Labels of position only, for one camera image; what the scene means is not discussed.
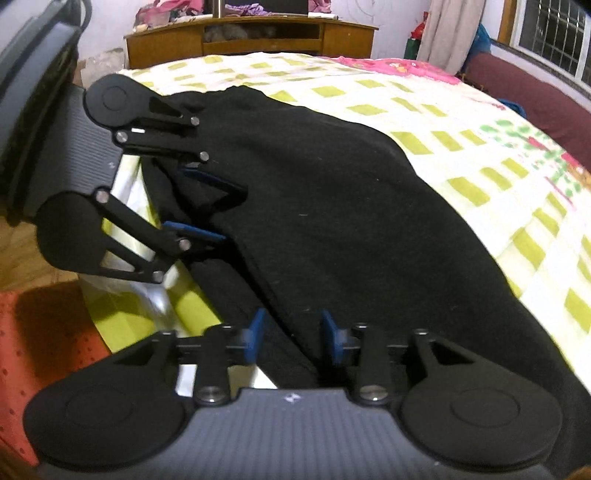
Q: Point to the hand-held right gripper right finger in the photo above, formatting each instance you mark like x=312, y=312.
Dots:
x=331, y=339

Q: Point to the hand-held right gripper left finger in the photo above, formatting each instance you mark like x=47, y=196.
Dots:
x=255, y=339

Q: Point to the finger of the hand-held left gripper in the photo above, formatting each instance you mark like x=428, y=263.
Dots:
x=203, y=177
x=194, y=232

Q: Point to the black pants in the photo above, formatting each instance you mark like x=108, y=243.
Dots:
x=323, y=221

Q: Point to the wooden desk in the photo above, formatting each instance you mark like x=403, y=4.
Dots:
x=249, y=41

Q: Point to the pink patterned cloth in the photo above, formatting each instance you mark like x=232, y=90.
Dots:
x=171, y=11

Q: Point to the purple cloth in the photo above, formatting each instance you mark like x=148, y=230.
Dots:
x=249, y=8

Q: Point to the orange dotted stool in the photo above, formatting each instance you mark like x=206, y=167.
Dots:
x=46, y=337

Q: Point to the black monitor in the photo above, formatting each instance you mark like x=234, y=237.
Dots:
x=286, y=7

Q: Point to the red and green bag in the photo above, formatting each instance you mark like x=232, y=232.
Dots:
x=415, y=41

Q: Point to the pink floral cartoon quilt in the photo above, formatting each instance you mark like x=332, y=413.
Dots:
x=531, y=138

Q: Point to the beige curtain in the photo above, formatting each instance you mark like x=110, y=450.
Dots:
x=450, y=37

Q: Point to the small blue cloth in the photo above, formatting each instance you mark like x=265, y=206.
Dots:
x=513, y=107

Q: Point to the blue hanging cloth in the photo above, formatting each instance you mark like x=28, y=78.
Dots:
x=483, y=44

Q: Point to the maroon sofa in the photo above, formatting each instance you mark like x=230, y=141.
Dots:
x=540, y=106

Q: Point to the barred window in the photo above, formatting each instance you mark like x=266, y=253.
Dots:
x=554, y=39

